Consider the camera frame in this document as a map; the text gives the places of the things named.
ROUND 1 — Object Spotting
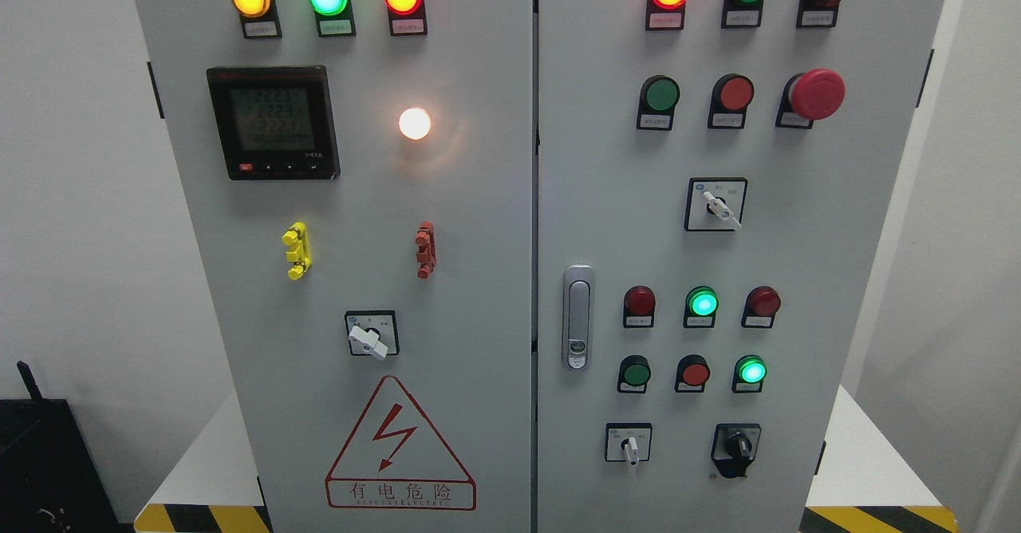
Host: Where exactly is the black digital power meter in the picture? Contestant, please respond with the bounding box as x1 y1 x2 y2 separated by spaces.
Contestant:
207 65 340 180

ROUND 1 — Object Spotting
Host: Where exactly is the red electric hazard sticker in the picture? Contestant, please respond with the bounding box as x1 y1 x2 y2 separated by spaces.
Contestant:
325 374 475 511

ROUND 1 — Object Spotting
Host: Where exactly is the green push button lower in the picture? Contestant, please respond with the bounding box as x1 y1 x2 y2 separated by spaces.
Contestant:
617 354 652 393

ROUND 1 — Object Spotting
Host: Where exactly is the white rotary selector lower right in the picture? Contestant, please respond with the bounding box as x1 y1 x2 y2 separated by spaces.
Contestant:
603 423 652 465

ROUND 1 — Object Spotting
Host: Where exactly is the green indicator light top left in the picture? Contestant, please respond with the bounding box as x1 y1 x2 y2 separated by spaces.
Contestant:
309 0 357 38

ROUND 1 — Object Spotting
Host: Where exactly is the yellow indicator light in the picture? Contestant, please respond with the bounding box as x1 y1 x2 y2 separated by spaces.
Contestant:
232 0 282 39

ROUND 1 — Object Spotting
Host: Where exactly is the dark red indicator right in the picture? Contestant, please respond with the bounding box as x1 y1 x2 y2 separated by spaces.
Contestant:
741 286 782 329

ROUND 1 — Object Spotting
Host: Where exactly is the white rotary selector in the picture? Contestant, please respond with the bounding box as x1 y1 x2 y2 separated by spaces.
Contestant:
684 177 748 231
603 423 652 465

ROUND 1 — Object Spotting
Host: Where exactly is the red terminal connector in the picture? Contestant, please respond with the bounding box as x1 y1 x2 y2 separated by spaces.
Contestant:
414 221 437 281

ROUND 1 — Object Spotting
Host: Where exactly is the red push button second row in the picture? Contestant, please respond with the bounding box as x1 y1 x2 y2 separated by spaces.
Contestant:
707 72 755 129

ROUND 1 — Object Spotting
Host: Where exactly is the white platform with hazard stripes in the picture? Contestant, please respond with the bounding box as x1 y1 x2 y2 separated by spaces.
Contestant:
134 389 959 532

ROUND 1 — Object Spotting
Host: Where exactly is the green push button second row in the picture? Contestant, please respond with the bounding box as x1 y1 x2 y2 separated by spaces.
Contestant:
636 74 680 132

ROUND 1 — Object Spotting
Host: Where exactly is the right grey cabinet door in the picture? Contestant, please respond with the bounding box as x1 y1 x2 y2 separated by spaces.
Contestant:
536 0 944 532

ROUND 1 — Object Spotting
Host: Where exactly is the dark red indicator left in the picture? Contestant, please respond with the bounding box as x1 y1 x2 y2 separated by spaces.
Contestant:
622 285 657 329

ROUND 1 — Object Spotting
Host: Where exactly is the lit green button lower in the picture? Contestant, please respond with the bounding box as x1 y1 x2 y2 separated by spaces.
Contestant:
731 354 768 393

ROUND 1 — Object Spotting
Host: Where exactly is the red emergency stop button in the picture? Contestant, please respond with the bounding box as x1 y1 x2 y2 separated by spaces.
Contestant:
775 68 846 129

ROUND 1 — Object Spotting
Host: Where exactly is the dark red indicator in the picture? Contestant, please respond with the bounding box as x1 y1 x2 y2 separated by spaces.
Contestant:
741 286 782 329
622 285 657 329

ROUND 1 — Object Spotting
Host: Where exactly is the red push button lower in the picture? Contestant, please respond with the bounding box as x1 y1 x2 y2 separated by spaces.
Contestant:
674 354 711 393

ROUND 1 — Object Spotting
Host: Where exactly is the clear round lamp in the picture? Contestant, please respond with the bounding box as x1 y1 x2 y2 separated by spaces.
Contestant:
398 107 432 140

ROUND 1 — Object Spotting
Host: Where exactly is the black key selector switch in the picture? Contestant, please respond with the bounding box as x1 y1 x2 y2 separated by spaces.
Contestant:
710 423 762 479

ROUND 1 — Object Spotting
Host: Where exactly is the white rotary selector upper right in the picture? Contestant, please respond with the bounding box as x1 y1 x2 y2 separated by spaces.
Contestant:
684 177 748 231

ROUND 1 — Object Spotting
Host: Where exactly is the black box with antenna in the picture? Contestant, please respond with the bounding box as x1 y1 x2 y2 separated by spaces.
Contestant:
1 361 120 532

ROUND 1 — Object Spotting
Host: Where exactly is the silver door lock handle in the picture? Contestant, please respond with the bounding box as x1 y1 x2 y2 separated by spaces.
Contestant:
562 265 594 372

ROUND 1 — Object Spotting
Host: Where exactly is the red indicator light top left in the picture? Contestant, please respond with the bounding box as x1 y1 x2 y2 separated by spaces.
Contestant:
384 0 428 36

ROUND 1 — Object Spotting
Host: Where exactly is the left grey cabinet door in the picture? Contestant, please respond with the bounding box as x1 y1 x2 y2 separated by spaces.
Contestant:
136 0 533 532

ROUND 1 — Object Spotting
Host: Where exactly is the white rotary light switch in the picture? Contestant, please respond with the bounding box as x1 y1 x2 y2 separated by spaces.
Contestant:
344 309 399 360

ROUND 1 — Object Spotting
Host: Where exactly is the grey cabinet door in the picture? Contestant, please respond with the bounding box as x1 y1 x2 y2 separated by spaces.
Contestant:
536 0 944 532
136 0 533 532

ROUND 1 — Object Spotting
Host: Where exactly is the lit red indicator right door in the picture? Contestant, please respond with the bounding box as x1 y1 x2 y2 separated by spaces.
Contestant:
645 0 687 32

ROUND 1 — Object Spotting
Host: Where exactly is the lit green indicator middle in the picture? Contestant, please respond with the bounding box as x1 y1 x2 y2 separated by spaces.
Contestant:
683 286 719 327

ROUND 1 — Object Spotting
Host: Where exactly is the yellow terminal connector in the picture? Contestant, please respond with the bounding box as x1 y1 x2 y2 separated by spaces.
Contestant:
281 221 311 281

